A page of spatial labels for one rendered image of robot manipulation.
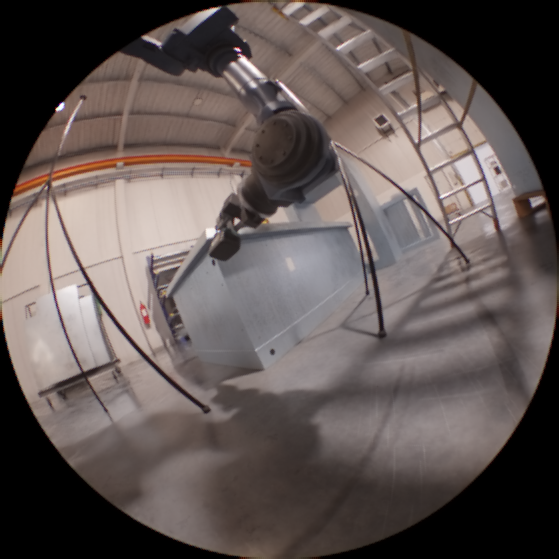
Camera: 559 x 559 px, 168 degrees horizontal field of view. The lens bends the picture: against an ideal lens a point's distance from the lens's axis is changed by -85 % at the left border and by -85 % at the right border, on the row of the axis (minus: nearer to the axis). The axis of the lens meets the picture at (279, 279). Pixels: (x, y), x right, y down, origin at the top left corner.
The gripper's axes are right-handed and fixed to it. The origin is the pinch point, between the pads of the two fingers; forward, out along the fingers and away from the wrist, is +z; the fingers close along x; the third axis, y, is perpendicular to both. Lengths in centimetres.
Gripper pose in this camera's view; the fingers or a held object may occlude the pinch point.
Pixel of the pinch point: (228, 227)
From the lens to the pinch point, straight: 68.3
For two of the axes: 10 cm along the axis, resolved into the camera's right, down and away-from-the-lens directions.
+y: -0.2, -9.2, 4.0
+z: -6.6, 3.1, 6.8
